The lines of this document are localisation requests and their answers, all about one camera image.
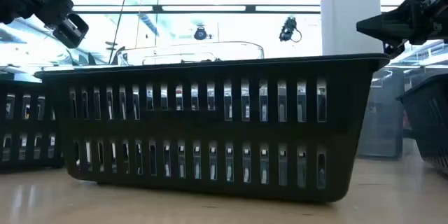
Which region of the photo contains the white cylindrical column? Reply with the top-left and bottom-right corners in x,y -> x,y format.
320,0 -> 384,56

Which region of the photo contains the black horizontal frame bar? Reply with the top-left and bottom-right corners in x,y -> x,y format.
71,4 -> 400,15

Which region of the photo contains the black hanging device with cable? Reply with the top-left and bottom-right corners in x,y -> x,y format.
279,16 -> 302,43

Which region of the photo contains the black mesh basket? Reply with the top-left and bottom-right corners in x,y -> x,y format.
397,73 -> 448,176

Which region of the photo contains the large black slotted basket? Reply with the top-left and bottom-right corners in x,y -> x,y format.
34,52 -> 391,204

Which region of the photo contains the small black slotted basket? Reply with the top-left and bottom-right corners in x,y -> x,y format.
0,73 -> 66,174

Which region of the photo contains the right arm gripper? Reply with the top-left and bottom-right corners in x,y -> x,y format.
356,0 -> 448,60

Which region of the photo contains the smoky gray plastic bin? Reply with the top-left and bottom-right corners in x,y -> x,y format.
356,66 -> 407,158

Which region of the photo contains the thin black cable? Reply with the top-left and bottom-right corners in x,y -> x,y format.
108,0 -> 133,64

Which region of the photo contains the round black hanging camera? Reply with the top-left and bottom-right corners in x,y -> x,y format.
193,25 -> 213,41

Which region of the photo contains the clear plastic bin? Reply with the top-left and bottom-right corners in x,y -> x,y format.
115,41 -> 265,67

